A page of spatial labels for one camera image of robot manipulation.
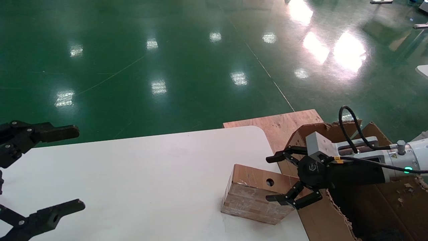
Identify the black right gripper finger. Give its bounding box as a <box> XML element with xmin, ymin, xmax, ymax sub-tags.
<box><xmin>266</xmin><ymin>146</ymin><xmax>308</xmax><ymax>168</ymax></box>
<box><xmin>266</xmin><ymin>181</ymin><xmax>323</xmax><ymax>210</ymax></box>

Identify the black braided looped cable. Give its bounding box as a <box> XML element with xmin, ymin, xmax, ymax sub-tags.
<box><xmin>338</xmin><ymin>105</ymin><xmax>392</xmax><ymax>154</ymax></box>

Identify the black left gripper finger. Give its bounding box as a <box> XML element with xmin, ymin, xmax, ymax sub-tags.
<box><xmin>0</xmin><ymin>120</ymin><xmax>80</xmax><ymax>169</ymax></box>
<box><xmin>0</xmin><ymin>199</ymin><xmax>86</xmax><ymax>241</ymax></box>

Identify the black smooth cable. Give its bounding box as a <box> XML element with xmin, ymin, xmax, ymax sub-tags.
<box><xmin>329</xmin><ymin>155</ymin><xmax>428</xmax><ymax>175</ymax></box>

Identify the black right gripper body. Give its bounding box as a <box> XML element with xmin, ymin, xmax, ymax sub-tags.
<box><xmin>297</xmin><ymin>155</ymin><xmax>385</xmax><ymax>189</ymax></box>

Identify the big torn cardboard box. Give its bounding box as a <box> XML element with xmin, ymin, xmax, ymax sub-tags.
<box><xmin>277</xmin><ymin>119</ymin><xmax>428</xmax><ymax>241</ymax></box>

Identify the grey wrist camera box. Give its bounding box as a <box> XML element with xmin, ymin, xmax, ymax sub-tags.
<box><xmin>305</xmin><ymin>132</ymin><xmax>380</xmax><ymax>161</ymax></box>

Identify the plywood board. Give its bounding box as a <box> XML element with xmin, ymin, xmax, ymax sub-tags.
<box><xmin>223</xmin><ymin>109</ymin><xmax>324</xmax><ymax>161</ymax></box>

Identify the small brown cardboard box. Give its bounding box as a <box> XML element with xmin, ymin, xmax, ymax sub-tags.
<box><xmin>221</xmin><ymin>164</ymin><xmax>303</xmax><ymax>225</ymax></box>

